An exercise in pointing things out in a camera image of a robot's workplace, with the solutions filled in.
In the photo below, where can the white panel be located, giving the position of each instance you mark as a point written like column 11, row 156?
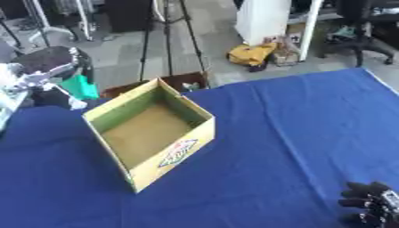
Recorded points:
column 262, row 20

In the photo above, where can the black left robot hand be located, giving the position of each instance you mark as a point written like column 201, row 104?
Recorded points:
column 49, row 59

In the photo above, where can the white pole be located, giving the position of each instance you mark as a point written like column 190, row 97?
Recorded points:
column 310, row 29

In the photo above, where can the black office chair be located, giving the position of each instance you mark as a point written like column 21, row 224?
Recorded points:
column 363, row 32

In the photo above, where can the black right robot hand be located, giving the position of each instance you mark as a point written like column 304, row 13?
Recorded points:
column 375, row 199

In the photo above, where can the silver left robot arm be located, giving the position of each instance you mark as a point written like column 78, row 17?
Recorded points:
column 11, row 89

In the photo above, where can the small cardboard box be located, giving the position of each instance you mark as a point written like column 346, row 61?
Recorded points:
column 286, row 53

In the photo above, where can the black tripod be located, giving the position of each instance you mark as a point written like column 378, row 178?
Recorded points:
column 168, row 35

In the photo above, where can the white stand frame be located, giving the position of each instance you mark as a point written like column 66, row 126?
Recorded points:
column 83, row 17

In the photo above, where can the brown cardboard box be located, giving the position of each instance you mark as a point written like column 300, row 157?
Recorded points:
column 183, row 80

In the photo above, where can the green soft object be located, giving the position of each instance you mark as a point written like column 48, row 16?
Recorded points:
column 82, row 87

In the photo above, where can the yellow bag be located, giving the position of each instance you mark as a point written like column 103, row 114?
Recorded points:
column 250, row 54

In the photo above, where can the black cabinet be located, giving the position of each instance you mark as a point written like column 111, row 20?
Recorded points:
column 129, row 14

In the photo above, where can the tan cardboard box green inside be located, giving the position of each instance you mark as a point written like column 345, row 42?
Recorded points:
column 150, row 135

